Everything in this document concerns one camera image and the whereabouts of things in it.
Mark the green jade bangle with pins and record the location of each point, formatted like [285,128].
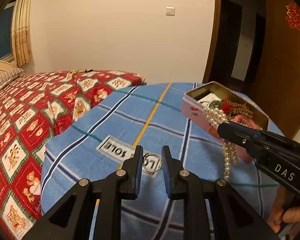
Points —
[211,104]

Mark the beige curtain right panel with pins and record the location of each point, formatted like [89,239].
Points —
[20,33]

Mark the brown door frame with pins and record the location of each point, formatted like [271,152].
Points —
[213,43]

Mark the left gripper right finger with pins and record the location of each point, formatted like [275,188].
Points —
[212,209]

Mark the pink metal tin box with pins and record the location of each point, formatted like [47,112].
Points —
[209,118]

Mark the red patterned bed quilt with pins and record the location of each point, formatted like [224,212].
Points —
[34,108]

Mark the brown wooden bead mala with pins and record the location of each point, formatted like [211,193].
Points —
[241,108]

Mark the striped pillow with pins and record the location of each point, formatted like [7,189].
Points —
[10,75]

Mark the right human hand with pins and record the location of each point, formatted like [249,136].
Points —
[279,214]

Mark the beads on bed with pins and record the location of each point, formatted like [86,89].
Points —
[74,72]

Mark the pink jade bangle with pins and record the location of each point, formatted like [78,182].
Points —
[245,120]

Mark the white wall light switch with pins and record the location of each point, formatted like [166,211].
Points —
[170,11]

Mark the red double happiness sticker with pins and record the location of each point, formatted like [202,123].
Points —
[293,16]

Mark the blue plaid blanket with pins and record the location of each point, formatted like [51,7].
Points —
[99,142]

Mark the printed paper leaflet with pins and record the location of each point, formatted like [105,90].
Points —
[208,99]

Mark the brown wooden door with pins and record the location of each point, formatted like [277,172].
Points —
[276,88]

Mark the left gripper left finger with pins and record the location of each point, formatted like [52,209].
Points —
[92,209]

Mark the window with white frame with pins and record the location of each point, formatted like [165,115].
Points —
[5,31]

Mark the red knot tassel charm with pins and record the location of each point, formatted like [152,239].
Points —
[226,106]

